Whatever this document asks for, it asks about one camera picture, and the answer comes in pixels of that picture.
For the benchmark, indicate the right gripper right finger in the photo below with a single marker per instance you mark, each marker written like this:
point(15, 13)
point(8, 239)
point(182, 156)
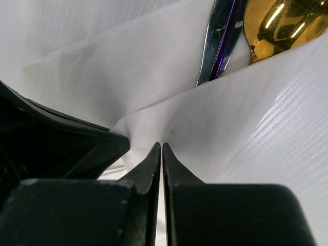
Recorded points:
point(198, 213)

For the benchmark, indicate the gold ornate spoon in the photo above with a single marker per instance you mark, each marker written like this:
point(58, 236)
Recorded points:
point(272, 27)

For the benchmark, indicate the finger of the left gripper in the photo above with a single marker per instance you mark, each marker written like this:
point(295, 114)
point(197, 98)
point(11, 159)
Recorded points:
point(39, 142)

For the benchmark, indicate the silver table knife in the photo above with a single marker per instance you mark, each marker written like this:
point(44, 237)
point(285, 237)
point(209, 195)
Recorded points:
point(215, 28)

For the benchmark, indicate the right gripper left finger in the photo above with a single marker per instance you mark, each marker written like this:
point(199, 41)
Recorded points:
point(85, 212)

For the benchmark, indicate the white paper napkin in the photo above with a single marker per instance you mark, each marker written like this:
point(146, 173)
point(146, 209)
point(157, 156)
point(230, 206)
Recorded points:
point(132, 66)

